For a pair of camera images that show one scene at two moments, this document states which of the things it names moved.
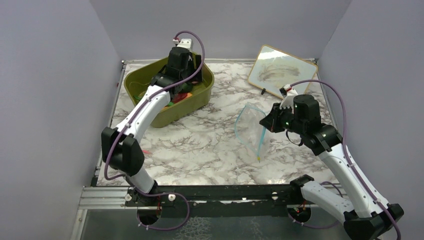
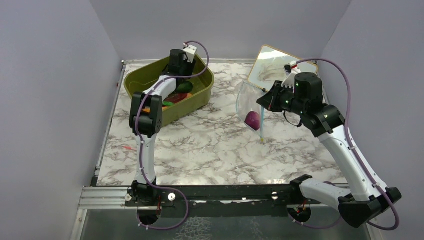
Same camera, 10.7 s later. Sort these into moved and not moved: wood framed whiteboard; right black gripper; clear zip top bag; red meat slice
Moved: clear zip top bag; right black gripper
Not moved: red meat slice; wood framed whiteboard
